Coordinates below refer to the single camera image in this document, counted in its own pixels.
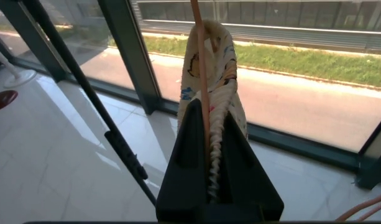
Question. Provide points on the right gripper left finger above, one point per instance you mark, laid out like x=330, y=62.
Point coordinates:
x=184, y=193

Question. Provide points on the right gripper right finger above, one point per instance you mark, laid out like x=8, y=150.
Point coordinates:
x=252, y=199

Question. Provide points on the cream printed garment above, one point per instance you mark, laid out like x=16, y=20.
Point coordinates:
x=221, y=68

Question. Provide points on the black clothes rack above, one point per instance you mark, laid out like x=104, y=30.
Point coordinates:
x=84, y=90

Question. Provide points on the window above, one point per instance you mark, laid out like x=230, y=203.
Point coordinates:
x=302, y=62

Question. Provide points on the white round stand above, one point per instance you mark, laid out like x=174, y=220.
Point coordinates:
x=20, y=77

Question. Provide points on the dark red glossy object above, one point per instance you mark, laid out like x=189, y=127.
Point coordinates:
x=2, y=99

